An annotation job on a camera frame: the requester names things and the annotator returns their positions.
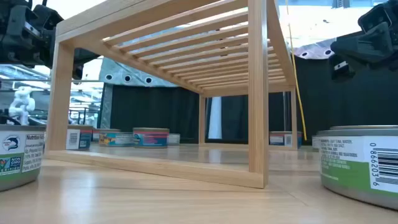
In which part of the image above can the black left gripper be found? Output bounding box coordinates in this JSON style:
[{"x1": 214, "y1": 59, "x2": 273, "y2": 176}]
[{"x1": 0, "y1": 6, "x2": 101, "y2": 81}]

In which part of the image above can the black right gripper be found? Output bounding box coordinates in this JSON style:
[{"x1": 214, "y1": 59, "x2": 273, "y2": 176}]
[{"x1": 328, "y1": 12, "x2": 398, "y2": 83}]

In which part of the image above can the wooden slatted shelf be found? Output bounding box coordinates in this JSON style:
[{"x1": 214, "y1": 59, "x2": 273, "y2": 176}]
[{"x1": 44, "y1": 0, "x2": 299, "y2": 190}]

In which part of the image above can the silver tarp with eyelets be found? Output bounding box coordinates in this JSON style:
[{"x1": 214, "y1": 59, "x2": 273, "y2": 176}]
[
  {"x1": 98, "y1": 57, "x2": 181, "y2": 130},
  {"x1": 292, "y1": 37, "x2": 338, "y2": 60}
]

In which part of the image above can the black curtain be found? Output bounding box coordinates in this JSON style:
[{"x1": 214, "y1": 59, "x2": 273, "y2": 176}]
[
  {"x1": 109, "y1": 84, "x2": 202, "y2": 144},
  {"x1": 294, "y1": 29, "x2": 398, "y2": 146},
  {"x1": 205, "y1": 91, "x2": 293, "y2": 144}
]

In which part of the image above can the white robot figure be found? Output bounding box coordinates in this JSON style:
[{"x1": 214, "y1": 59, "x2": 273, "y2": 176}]
[{"x1": 8, "y1": 86, "x2": 36, "y2": 126}]

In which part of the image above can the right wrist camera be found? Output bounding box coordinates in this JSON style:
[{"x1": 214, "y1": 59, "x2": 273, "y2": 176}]
[{"x1": 357, "y1": 2, "x2": 393, "y2": 35}]

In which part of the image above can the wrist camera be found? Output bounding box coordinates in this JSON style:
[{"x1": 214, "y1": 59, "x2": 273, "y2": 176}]
[
  {"x1": 357, "y1": 2, "x2": 393, "y2": 35},
  {"x1": 32, "y1": 3, "x2": 65, "y2": 34}
]

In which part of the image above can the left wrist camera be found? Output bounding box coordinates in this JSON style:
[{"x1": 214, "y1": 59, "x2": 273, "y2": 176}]
[{"x1": 32, "y1": 3, "x2": 65, "y2": 34}]

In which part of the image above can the yellow cable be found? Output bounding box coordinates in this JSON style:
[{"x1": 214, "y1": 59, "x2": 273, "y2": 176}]
[{"x1": 285, "y1": 0, "x2": 308, "y2": 141}]

